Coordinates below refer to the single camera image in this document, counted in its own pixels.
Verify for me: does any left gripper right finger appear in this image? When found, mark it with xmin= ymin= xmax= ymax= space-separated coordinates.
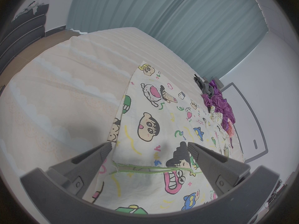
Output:
xmin=187 ymin=142 xmax=250 ymax=196

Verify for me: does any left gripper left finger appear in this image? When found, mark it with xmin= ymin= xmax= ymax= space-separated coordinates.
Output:
xmin=48 ymin=142 xmax=112 ymax=199

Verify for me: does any white printed pyjama top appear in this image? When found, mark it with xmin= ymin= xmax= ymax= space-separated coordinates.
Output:
xmin=90 ymin=61 xmax=246 ymax=215

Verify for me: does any pile of clothes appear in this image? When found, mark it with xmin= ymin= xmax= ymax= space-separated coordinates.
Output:
xmin=193 ymin=74 xmax=237 ymax=149

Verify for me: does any bed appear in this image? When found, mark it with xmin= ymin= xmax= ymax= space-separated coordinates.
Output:
xmin=0 ymin=27 xmax=269 ymax=215

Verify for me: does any blue-green curtain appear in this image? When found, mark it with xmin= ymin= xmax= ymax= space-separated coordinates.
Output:
xmin=66 ymin=0 xmax=269 ymax=79

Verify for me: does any grey crumpled cloth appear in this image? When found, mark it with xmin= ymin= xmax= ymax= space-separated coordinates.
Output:
xmin=15 ymin=1 xmax=42 ymax=16

